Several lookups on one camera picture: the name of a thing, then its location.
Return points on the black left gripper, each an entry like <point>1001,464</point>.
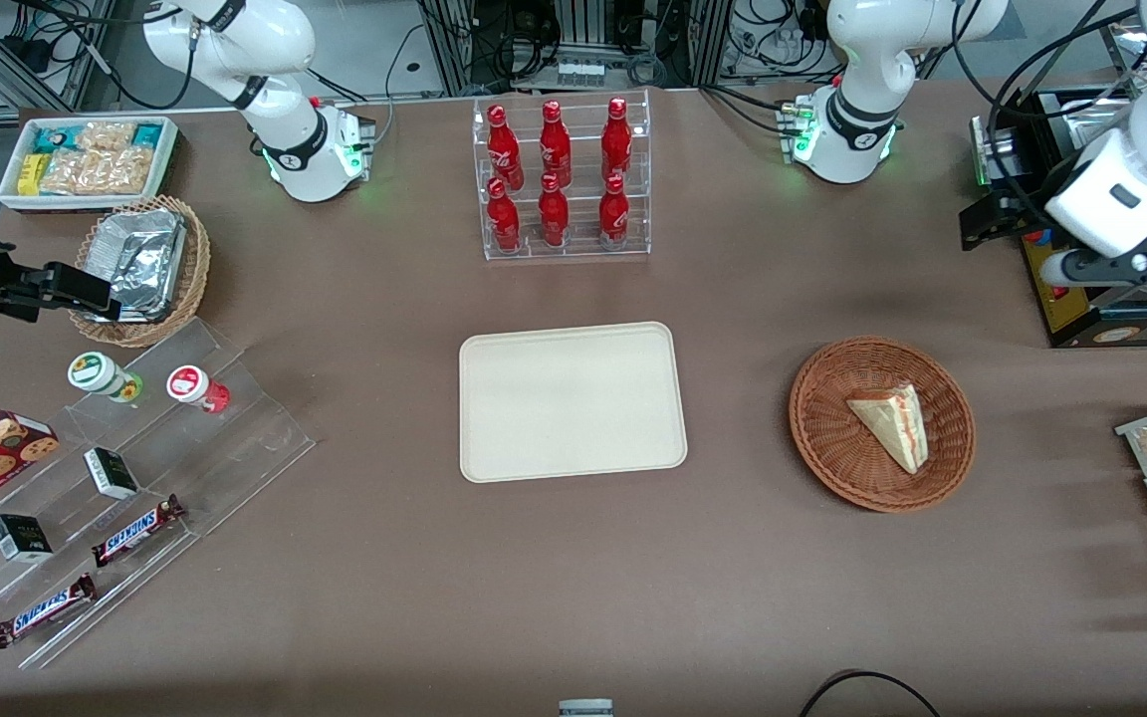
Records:
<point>1030,200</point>

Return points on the triangular sandwich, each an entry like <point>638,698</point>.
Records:
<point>892,423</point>

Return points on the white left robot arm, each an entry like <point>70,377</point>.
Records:
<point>1141,169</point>

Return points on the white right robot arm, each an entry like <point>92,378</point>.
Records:
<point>285,40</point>

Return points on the light wicker basket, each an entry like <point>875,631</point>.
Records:
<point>197,269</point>

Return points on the brown wicker basket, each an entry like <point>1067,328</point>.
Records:
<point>832,438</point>

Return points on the beige plastic tray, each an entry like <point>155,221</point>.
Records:
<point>573,403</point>

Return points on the aluminium foil container stack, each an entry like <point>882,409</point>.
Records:
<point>140,261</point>

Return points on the green lidded cup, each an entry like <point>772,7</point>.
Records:
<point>101,373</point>

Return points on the yellow snack packet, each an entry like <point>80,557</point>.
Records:
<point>30,174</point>

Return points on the large clear cracker bag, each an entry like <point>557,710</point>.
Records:
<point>101,171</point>

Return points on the black display rack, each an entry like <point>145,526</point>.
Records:
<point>1061,105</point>

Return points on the teal snack packet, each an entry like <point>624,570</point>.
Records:
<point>51,137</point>
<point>147,133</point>

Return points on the small clear cracker bag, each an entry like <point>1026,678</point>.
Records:
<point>106,134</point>

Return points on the red lidded cup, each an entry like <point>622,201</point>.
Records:
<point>193,385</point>

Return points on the white snack bin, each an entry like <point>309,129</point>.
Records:
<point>167,164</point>

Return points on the small black box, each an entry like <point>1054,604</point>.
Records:
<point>21,538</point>
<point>113,473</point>

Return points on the clear acrylic stepped shelf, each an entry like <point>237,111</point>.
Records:
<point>235,438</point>

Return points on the snickers bar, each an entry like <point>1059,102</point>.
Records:
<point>135,531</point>
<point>44,609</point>

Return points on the red cola bottle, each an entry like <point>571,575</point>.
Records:
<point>613,217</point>
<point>554,217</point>
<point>555,139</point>
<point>503,139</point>
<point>504,221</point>
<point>616,134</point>

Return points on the clear acrylic bottle rack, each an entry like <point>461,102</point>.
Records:
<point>578,249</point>

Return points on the white power strip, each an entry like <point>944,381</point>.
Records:
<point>580,73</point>

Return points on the small grey device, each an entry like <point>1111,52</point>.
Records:
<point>585,708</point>

